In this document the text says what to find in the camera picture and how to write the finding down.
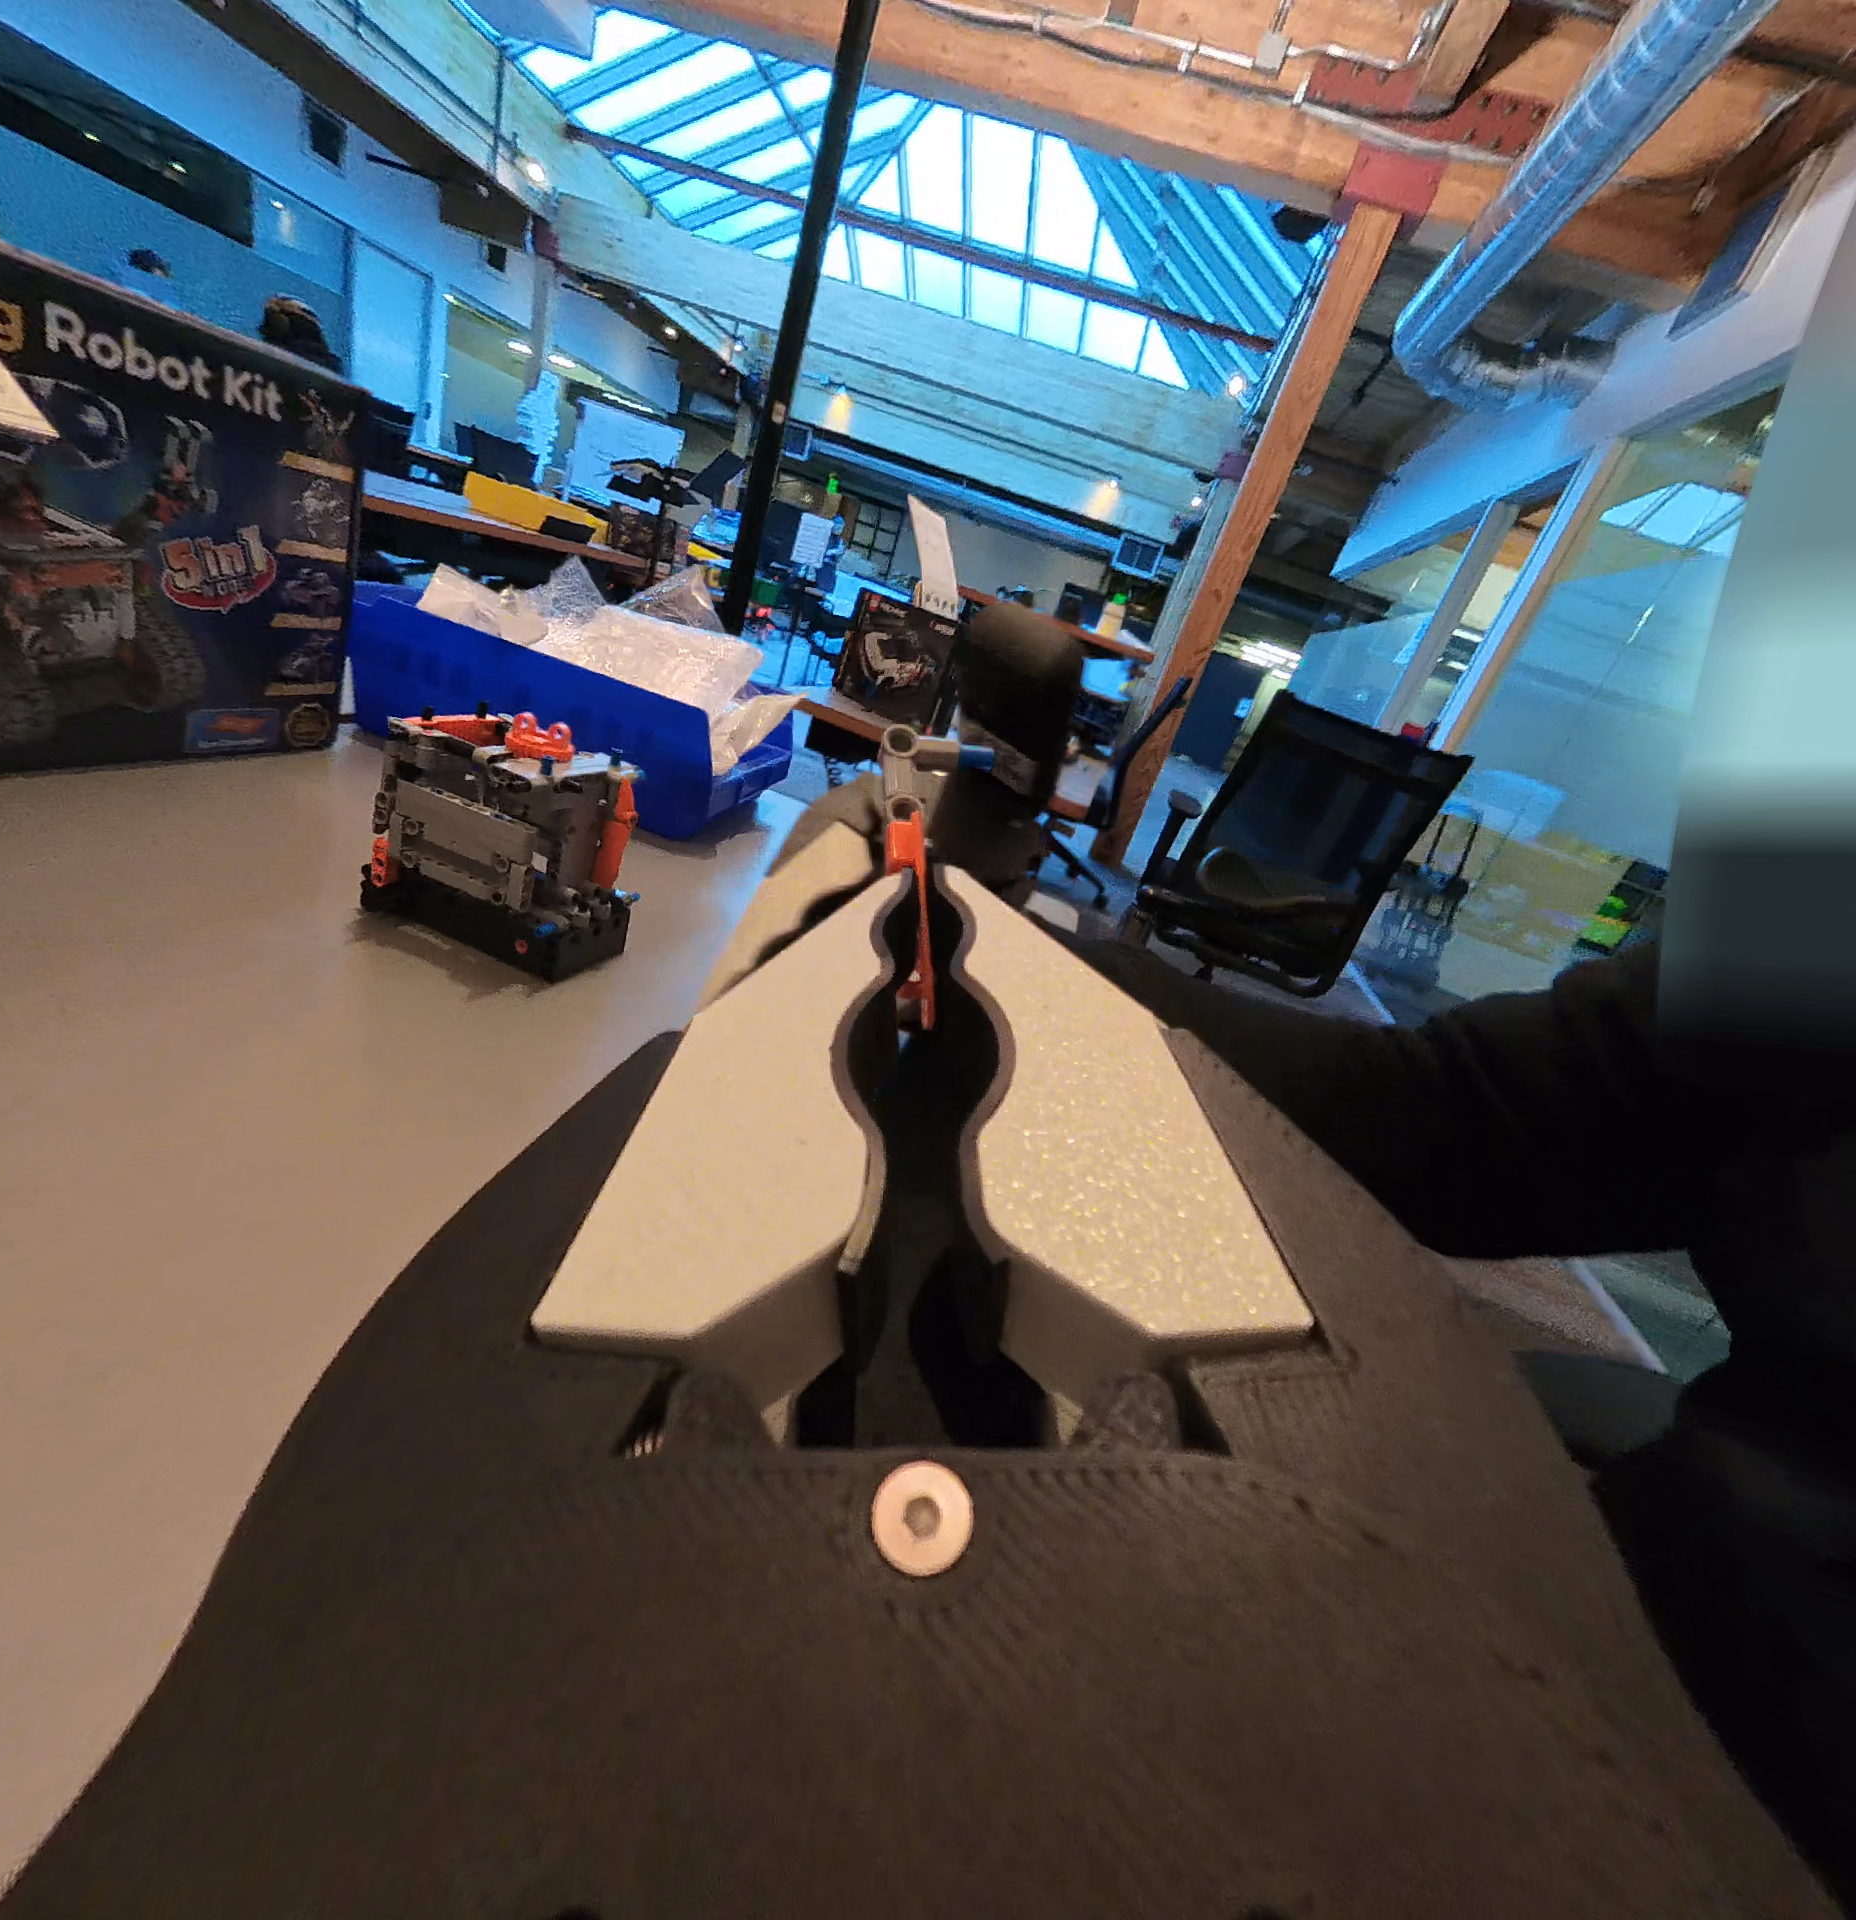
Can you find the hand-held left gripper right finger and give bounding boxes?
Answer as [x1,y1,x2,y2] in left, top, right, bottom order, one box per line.
[936,866,1319,1447]

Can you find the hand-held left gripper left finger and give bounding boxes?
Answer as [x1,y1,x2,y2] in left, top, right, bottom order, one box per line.
[527,875,891,1444]

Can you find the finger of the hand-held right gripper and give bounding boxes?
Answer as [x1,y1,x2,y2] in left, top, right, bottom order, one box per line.
[702,817,891,999]

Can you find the orange pointed plastic piece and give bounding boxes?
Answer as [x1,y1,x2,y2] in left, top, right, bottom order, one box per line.
[886,817,941,1033]

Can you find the person's right forearm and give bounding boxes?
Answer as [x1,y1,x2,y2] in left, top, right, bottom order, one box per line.
[1048,929,1694,1261]

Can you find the black toy car box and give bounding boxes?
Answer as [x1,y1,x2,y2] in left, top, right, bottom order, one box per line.
[835,588,958,707]

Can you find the blue plastic bin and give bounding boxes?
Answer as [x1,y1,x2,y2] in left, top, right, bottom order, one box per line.
[346,581,796,841]

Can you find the crumpled clear plastic bags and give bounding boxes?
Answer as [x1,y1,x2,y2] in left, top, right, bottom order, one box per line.
[418,558,802,759]

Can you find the black mesh office chair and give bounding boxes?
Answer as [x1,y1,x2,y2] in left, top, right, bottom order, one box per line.
[1123,690,1474,999]

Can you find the toy building-block model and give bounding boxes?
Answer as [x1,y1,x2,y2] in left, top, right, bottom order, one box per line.
[359,711,641,982]

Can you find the whiteboard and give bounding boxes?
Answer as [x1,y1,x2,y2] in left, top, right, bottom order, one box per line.
[567,398,690,503]

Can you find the yellow bin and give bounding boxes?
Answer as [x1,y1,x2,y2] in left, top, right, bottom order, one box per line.
[463,473,608,542]

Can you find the black pole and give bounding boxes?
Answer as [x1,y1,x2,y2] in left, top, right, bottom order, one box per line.
[718,0,886,638]

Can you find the blue toy kit box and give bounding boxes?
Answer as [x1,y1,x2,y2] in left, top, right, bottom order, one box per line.
[0,241,366,779]

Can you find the slim wooden post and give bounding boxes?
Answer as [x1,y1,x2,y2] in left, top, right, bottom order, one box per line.
[1093,200,1410,873]

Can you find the silver ventilation duct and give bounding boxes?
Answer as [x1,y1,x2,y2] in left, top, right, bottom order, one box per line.
[1391,0,1792,412]

